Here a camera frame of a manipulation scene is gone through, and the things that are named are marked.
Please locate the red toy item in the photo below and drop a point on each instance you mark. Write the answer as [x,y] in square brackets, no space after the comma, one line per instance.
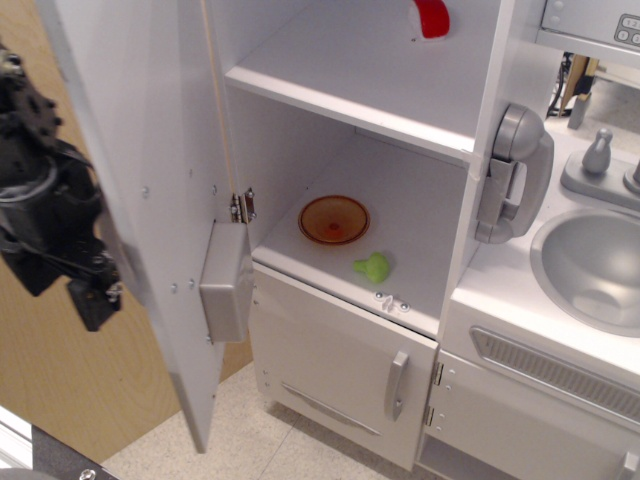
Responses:
[430,19]

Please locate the grey toy telephone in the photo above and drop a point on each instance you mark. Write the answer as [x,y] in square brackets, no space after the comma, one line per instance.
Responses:
[518,177]

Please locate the green toy broccoli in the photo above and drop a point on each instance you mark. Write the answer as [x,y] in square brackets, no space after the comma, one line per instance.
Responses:
[376,267]

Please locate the grey toy faucet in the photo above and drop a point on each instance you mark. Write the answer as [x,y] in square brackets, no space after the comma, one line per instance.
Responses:
[595,173]

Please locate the orange plastic bowl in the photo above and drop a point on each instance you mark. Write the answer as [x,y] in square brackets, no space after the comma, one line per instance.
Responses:
[334,220]

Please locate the white fridge door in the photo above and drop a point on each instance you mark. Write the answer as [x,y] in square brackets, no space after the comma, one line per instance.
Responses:
[142,79]

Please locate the grey toy sink basin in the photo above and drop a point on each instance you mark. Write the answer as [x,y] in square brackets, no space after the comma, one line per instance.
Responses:
[587,263]

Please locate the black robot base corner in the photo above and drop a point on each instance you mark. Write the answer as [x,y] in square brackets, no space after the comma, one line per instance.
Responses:
[37,455]

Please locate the grey vent panel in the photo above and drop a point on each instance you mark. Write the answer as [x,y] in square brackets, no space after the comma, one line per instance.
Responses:
[608,395]

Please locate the white magnetic door catch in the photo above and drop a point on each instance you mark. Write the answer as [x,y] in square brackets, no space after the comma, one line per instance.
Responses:
[391,303]

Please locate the metal door hinge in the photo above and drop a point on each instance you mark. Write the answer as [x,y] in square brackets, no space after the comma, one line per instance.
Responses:
[242,209]

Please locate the plywood board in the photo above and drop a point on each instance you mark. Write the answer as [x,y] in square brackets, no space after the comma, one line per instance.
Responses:
[97,392]

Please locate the grey toy microwave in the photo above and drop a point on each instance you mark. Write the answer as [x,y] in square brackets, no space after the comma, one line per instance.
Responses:
[580,25]

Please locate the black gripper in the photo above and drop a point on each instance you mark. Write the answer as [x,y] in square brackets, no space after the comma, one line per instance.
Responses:
[47,231]

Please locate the grey freezer door handle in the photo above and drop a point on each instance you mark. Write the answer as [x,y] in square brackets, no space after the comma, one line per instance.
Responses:
[393,404]

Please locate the white toy kitchen cabinet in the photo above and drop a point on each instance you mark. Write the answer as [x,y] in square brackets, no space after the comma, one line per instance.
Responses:
[341,98]

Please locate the white oven door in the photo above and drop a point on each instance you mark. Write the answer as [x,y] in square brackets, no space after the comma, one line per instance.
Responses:
[523,431]

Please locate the white lower freezer door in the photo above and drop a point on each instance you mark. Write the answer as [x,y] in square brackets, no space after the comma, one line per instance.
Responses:
[329,361]

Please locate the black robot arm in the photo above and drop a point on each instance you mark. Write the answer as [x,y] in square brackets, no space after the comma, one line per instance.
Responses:
[29,124]

